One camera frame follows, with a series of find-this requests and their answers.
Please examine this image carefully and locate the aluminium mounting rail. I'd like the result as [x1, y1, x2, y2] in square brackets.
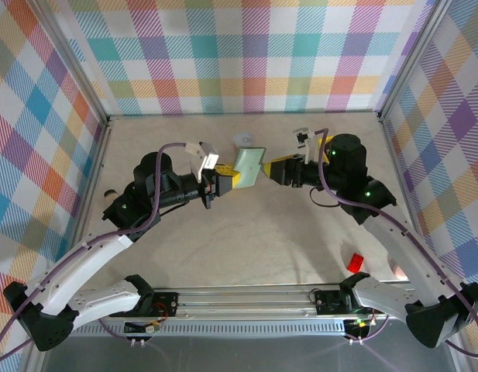
[74, 284, 418, 325]

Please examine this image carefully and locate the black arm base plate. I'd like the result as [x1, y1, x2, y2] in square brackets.
[145, 290, 181, 318]
[314, 289, 356, 315]

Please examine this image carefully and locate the red block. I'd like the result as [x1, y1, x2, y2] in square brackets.
[346, 252, 365, 274]

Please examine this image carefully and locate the orange tin can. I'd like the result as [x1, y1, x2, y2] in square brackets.
[233, 133, 256, 155]

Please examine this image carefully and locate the grey metal plate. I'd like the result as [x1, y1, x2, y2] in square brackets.
[40, 336, 464, 372]

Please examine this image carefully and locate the aluminium side rail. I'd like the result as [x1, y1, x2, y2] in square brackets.
[23, 115, 115, 372]
[377, 114, 468, 372]

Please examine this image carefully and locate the perforated metal strip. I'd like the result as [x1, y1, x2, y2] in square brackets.
[74, 324, 350, 339]

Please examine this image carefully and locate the aluminium corner post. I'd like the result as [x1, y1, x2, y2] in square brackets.
[376, 0, 456, 123]
[29, 0, 112, 125]

